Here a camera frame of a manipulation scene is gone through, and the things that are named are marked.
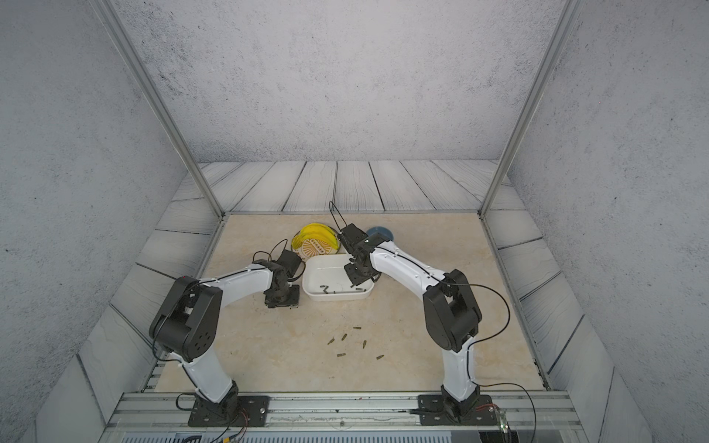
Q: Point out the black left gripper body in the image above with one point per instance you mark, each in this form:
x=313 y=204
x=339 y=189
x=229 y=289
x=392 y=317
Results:
x=289 y=298

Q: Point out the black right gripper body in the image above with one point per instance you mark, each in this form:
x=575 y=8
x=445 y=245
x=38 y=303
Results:
x=355 y=274

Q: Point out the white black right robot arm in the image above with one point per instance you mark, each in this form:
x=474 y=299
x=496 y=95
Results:
x=451 y=312

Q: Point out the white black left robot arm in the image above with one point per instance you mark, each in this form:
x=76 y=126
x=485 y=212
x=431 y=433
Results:
x=186 y=324

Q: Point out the white plastic storage box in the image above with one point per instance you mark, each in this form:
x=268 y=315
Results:
x=330 y=270

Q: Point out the blue ceramic bowl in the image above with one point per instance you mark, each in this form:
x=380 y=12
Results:
x=381 y=231

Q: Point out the yellow banana bunch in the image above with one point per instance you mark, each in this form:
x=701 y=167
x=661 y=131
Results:
x=316 y=231

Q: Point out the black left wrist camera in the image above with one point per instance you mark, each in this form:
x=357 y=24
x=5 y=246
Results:
x=291 y=262

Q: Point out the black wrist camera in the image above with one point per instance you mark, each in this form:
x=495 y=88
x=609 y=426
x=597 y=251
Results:
x=291 y=262
x=350 y=236

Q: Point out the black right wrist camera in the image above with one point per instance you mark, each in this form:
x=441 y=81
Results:
x=350 y=236

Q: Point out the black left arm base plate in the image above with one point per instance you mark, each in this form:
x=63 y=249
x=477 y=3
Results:
x=235 y=410

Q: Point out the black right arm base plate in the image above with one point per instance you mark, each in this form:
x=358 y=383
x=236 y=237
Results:
x=443 y=410

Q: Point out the aluminium front rail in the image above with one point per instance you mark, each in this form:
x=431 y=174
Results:
x=532 y=417

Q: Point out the aluminium frame post left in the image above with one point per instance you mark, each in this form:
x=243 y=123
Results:
x=109 y=18

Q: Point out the aluminium frame post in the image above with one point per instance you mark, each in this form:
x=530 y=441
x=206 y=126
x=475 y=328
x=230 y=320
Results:
x=569 y=15
x=109 y=18

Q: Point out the aluminium frame post right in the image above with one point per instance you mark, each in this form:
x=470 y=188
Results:
x=569 y=15

